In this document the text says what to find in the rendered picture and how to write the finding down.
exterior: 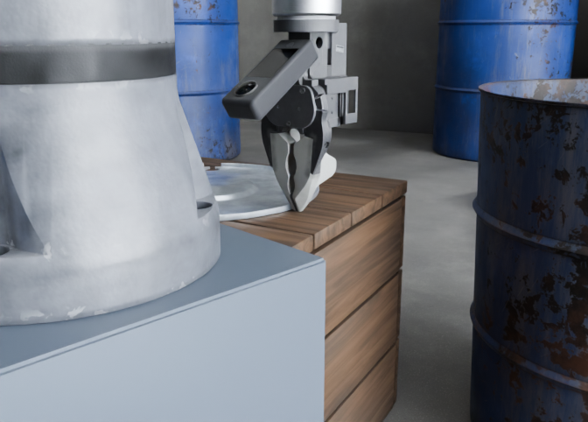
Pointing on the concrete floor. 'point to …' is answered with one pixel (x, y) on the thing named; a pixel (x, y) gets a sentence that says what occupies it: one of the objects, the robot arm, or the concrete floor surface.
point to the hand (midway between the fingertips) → (294, 201)
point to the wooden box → (351, 284)
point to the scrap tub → (531, 253)
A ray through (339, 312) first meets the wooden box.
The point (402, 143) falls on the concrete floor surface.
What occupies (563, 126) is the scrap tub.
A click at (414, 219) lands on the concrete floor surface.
